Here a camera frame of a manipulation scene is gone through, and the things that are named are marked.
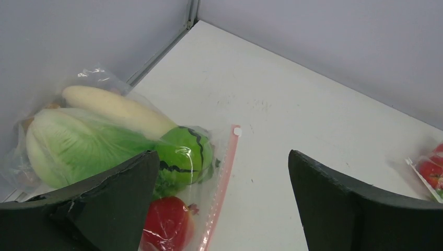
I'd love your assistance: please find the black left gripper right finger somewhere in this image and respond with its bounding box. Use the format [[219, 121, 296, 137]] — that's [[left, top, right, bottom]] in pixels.
[[288, 150, 442, 250]]

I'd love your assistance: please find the red fake pomegranate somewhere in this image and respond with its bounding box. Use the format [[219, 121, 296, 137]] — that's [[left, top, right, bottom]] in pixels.
[[139, 196, 199, 250]]

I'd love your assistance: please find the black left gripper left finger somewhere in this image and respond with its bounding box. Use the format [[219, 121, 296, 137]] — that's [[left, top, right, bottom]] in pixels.
[[1, 151, 160, 250]]

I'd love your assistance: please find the clear zip top bag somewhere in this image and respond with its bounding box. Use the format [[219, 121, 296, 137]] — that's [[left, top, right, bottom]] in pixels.
[[1, 67, 238, 250]]

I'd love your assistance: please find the green fake cabbage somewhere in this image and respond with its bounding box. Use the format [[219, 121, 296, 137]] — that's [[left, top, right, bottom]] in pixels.
[[26, 108, 155, 189]]

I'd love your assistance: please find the white fake radish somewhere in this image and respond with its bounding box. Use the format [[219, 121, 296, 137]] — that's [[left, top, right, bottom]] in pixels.
[[62, 86, 178, 140]]

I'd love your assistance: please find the green fake watermelon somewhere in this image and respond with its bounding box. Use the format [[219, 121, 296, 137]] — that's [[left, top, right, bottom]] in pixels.
[[154, 126, 213, 186]]

